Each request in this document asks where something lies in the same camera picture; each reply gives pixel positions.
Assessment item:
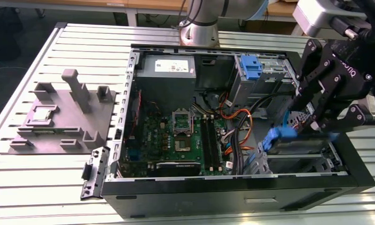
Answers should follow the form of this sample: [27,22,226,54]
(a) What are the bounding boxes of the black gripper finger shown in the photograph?
[308,74,375,132]
[288,38,330,112]

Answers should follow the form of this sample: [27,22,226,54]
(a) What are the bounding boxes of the blue data wire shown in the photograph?
[280,109,290,132]

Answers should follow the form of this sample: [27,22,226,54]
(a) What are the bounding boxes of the hard disk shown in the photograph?
[260,126,341,157]

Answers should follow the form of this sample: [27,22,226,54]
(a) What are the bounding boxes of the metal disk bay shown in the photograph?
[242,140,344,175]

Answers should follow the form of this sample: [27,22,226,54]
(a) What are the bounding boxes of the blue drive latch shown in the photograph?
[240,55,262,81]

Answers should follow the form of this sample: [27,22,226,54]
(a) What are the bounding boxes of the metal drive cage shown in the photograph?
[229,54,301,110]

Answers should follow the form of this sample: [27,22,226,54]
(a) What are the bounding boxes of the black RAM slot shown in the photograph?
[200,114,214,172]

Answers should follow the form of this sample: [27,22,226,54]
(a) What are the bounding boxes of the metal socket cover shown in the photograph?
[172,109,194,137]

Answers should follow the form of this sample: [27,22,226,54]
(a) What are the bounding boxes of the CPU socket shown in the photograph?
[173,137,196,154]

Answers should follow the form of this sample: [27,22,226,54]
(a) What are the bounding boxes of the grey power supply unit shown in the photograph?
[133,54,197,113]

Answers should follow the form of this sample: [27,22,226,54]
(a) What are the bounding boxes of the black PC case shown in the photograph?
[99,43,375,218]

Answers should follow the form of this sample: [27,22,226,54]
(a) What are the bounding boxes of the black graphics card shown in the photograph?
[146,161,202,178]

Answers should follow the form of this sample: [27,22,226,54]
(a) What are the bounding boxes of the green motherboard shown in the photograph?
[119,110,233,178]

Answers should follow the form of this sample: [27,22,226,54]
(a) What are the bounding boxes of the grey parts rack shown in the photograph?
[7,68,118,155]

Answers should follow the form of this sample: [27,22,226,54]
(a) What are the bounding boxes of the silver CPU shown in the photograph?
[33,108,53,121]

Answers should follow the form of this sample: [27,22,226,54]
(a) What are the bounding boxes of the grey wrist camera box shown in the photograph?
[292,0,368,39]

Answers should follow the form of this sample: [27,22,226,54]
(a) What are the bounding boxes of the wooden desk white frame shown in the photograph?
[26,0,300,36]

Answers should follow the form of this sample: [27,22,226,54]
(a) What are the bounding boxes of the orange wire loop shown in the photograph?
[218,91,254,155]

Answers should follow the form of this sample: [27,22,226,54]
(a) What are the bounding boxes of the thick black cables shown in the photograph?
[230,91,300,175]

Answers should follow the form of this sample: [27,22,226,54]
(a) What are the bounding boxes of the power supply wire bundle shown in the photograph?
[192,90,237,118]

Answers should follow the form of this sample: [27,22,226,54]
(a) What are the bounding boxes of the thin multicolour wires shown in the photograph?
[143,100,162,116]

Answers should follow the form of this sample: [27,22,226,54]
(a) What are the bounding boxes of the red black twisted fan wire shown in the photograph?
[129,90,142,139]

